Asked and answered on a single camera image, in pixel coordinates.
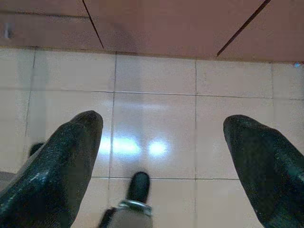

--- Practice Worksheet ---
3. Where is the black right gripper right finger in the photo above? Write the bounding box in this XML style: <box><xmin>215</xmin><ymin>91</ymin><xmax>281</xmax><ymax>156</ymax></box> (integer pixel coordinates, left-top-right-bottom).
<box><xmin>223</xmin><ymin>114</ymin><xmax>304</xmax><ymax>228</ymax></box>

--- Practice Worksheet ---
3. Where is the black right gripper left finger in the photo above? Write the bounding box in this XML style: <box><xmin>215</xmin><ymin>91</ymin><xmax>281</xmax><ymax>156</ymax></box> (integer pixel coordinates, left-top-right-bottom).
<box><xmin>0</xmin><ymin>110</ymin><xmax>104</xmax><ymax>228</ymax></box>

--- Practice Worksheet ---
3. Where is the robot leg black foot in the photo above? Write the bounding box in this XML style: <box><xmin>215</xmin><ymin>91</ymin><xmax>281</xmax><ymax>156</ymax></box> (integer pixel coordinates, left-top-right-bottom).
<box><xmin>99</xmin><ymin>171</ymin><xmax>152</xmax><ymax>228</ymax></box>

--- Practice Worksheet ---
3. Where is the brown base cabinet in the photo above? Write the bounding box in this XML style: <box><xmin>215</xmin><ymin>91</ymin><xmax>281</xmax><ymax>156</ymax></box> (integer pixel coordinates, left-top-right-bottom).
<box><xmin>0</xmin><ymin>0</ymin><xmax>304</xmax><ymax>63</ymax></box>

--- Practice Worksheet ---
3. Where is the grey cabinet handle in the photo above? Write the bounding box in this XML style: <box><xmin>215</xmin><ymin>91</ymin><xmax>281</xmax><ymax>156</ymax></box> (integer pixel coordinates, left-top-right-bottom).
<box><xmin>3</xmin><ymin>22</ymin><xmax>14</xmax><ymax>40</ymax></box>

